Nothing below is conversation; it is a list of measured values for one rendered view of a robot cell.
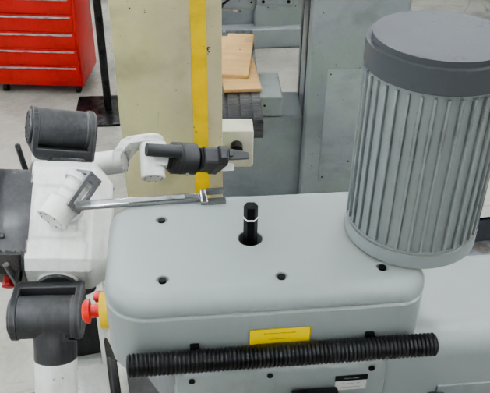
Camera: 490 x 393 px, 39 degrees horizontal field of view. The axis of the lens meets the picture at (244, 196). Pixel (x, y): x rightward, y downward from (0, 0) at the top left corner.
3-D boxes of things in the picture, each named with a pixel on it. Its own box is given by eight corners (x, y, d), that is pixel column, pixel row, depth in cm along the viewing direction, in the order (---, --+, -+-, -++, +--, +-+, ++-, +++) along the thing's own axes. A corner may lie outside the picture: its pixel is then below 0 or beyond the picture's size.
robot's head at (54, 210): (40, 221, 147) (35, 207, 139) (68, 183, 151) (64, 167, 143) (67, 237, 147) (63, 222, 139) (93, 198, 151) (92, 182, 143)
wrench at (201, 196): (75, 214, 112) (74, 210, 111) (76, 200, 115) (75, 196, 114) (226, 203, 115) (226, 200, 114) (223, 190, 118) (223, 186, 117)
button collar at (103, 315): (101, 337, 111) (97, 309, 108) (103, 310, 116) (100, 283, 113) (114, 336, 112) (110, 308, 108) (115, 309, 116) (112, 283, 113)
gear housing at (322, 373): (178, 419, 110) (174, 377, 105) (174, 312, 130) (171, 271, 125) (383, 403, 114) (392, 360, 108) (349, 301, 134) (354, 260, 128)
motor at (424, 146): (361, 274, 100) (390, 67, 82) (332, 196, 117) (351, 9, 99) (495, 266, 102) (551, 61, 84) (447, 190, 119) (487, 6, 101)
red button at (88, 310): (82, 329, 111) (79, 310, 109) (84, 312, 115) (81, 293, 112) (103, 327, 112) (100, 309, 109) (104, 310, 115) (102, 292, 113)
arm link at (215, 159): (213, 184, 199) (174, 182, 194) (211, 152, 202) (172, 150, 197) (230, 171, 188) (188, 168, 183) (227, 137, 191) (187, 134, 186)
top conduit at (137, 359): (128, 384, 98) (125, 366, 96) (128, 361, 102) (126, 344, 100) (436, 361, 102) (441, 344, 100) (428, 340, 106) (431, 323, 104)
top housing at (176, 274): (111, 385, 103) (99, 306, 94) (118, 270, 125) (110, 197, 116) (418, 362, 108) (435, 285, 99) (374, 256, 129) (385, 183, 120)
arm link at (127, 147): (167, 169, 189) (121, 176, 191) (166, 138, 191) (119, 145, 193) (160, 163, 183) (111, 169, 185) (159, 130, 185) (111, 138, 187)
